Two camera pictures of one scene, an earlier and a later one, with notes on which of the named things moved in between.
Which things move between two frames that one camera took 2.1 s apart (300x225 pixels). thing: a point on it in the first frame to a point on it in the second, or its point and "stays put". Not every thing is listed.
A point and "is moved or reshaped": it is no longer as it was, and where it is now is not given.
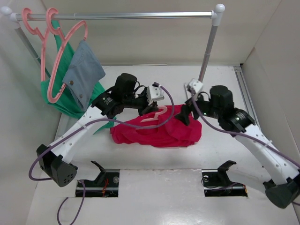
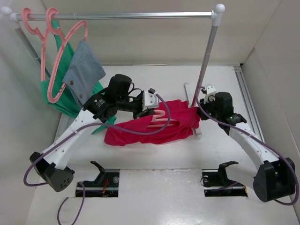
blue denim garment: [86, 70] stays put
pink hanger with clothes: [63, 37] stays put
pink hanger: [25, 11] stays put
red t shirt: [158, 127] is moved or reshaped
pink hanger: [156, 115] to [158, 119]
